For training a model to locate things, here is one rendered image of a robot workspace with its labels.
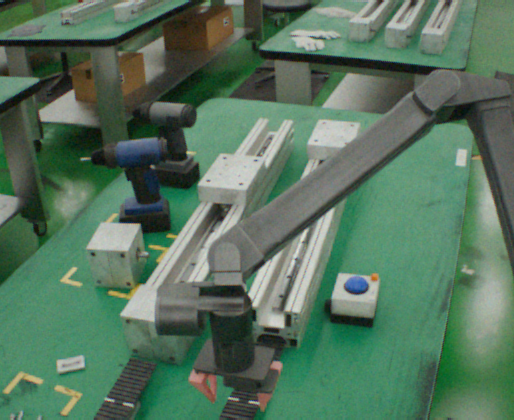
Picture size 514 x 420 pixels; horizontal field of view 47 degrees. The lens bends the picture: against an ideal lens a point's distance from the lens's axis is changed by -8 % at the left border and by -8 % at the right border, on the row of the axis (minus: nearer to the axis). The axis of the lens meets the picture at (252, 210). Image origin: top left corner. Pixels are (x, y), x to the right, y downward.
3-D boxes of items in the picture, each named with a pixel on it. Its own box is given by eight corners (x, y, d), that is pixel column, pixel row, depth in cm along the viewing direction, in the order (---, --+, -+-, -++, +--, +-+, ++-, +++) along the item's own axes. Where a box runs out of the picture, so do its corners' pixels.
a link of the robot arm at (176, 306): (241, 241, 80) (246, 252, 88) (151, 241, 80) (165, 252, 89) (241, 335, 77) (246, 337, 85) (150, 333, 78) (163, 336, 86)
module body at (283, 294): (299, 348, 108) (299, 312, 104) (244, 340, 111) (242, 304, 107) (360, 154, 174) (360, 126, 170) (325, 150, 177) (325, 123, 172)
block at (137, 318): (193, 367, 105) (187, 327, 100) (129, 354, 109) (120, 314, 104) (210, 334, 113) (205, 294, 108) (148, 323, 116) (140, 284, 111)
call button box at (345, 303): (372, 328, 112) (375, 301, 109) (321, 321, 114) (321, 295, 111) (377, 301, 118) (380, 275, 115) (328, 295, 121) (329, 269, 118)
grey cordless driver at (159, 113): (192, 191, 160) (184, 111, 149) (127, 181, 166) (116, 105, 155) (205, 177, 166) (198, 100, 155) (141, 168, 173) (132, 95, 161)
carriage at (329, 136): (351, 173, 152) (352, 147, 149) (307, 168, 155) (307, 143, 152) (359, 146, 165) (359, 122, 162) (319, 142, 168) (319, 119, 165)
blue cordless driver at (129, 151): (176, 231, 144) (165, 144, 132) (92, 240, 142) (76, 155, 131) (175, 214, 150) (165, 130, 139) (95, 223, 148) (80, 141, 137)
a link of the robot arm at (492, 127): (508, 54, 83) (488, 83, 93) (422, 68, 83) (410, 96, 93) (602, 362, 72) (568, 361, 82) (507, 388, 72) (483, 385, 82)
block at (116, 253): (146, 289, 125) (139, 251, 120) (94, 286, 126) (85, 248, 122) (157, 261, 134) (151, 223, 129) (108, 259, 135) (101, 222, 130)
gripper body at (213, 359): (208, 347, 91) (204, 309, 87) (275, 358, 89) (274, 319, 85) (194, 376, 86) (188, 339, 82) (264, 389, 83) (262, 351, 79)
